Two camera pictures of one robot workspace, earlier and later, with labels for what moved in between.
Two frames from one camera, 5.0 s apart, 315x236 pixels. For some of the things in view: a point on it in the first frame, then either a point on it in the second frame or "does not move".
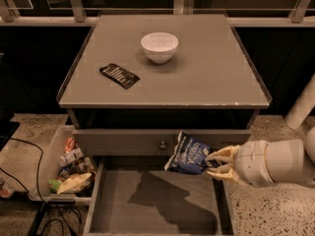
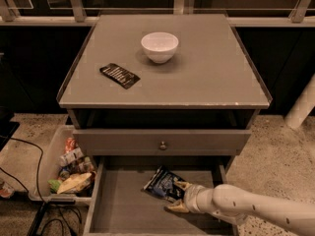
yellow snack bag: x=74 y=182 does not move
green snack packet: x=54 y=185 does not move
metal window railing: x=77 y=5 does not move
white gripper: x=252 y=161 → x=191 y=195
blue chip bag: x=188 y=155 → x=161 y=183
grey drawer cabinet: x=136 y=83 does not move
